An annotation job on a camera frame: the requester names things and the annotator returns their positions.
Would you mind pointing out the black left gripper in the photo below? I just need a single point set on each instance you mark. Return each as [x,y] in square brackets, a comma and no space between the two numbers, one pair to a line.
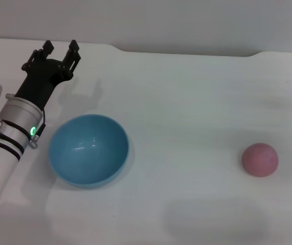
[38,81]

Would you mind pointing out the blue bowl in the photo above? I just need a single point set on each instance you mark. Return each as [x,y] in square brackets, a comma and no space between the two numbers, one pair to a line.
[88,153]

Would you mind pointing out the pink peach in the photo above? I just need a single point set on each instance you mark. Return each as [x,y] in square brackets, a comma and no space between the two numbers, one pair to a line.
[260,159]

